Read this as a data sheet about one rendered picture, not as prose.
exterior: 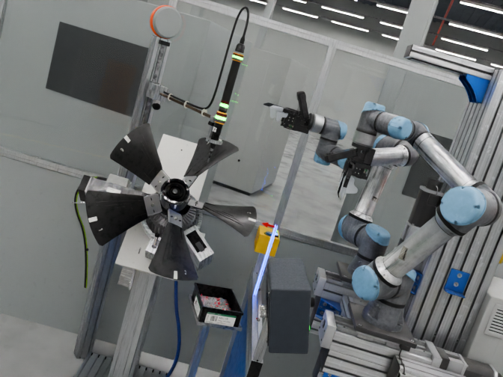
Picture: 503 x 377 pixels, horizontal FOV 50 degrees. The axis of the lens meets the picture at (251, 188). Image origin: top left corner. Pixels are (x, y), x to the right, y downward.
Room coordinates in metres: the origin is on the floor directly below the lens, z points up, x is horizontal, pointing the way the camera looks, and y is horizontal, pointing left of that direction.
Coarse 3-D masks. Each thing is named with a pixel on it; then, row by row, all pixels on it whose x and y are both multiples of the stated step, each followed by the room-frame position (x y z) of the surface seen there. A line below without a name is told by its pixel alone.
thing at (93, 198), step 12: (96, 192) 2.06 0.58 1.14; (108, 192) 2.07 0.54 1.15; (96, 204) 2.05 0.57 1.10; (108, 204) 2.06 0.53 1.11; (120, 204) 2.08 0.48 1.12; (132, 204) 2.10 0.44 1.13; (144, 204) 2.12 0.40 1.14; (96, 216) 2.04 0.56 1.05; (108, 216) 2.06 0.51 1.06; (120, 216) 2.08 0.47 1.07; (132, 216) 2.10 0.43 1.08; (144, 216) 2.13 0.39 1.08; (96, 228) 2.03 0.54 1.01; (108, 228) 2.06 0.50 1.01; (120, 228) 2.08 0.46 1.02; (108, 240) 2.05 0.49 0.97
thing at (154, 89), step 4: (148, 84) 2.69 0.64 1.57; (152, 84) 2.66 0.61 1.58; (156, 84) 2.71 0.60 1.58; (148, 88) 2.68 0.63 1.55; (152, 88) 2.65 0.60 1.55; (156, 88) 2.63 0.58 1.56; (160, 88) 2.64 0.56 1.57; (164, 88) 2.65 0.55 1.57; (168, 88) 2.66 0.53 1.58; (148, 92) 2.67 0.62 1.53; (152, 92) 2.64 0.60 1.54; (156, 92) 2.63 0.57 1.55; (160, 92) 2.64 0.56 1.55; (148, 96) 2.66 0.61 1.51; (152, 96) 2.63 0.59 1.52; (156, 96) 2.63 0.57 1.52; (160, 96) 2.64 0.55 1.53; (160, 100) 2.65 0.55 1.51; (164, 100) 2.66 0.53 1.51
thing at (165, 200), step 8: (168, 184) 2.15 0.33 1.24; (176, 184) 2.15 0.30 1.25; (184, 184) 2.16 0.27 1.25; (160, 192) 2.12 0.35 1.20; (168, 192) 2.12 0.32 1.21; (184, 192) 2.15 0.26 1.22; (160, 200) 2.15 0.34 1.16; (168, 200) 2.10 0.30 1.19; (176, 200) 2.12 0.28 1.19; (184, 200) 2.12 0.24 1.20; (168, 208) 2.13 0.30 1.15; (176, 208) 2.13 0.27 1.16; (184, 208) 2.21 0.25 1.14
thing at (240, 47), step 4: (240, 40) 2.18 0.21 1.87; (244, 40) 2.18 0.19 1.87; (240, 44) 2.17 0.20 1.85; (236, 48) 2.18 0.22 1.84; (240, 48) 2.17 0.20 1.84; (244, 48) 2.18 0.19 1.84; (216, 124) 2.17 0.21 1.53; (220, 124) 2.17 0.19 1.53; (216, 128) 2.17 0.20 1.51; (220, 128) 2.18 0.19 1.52; (212, 132) 2.18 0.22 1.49; (216, 132) 2.17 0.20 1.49; (220, 132) 2.18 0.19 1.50; (212, 136) 2.18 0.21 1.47; (216, 136) 2.17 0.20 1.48; (216, 140) 2.18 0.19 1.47; (212, 144) 2.18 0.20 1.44; (212, 148) 2.18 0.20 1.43
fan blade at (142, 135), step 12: (132, 132) 2.29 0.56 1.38; (144, 132) 2.28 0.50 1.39; (120, 144) 2.29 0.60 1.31; (132, 144) 2.27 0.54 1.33; (144, 144) 2.26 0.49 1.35; (120, 156) 2.28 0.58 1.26; (132, 156) 2.26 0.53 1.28; (144, 156) 2.24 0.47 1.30; (156, 156) 2.23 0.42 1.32; (132, 168) 2.26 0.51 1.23; (144, 168) 2.24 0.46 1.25; (156, 168) 2.21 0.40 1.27; (144, 180) 2.24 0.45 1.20
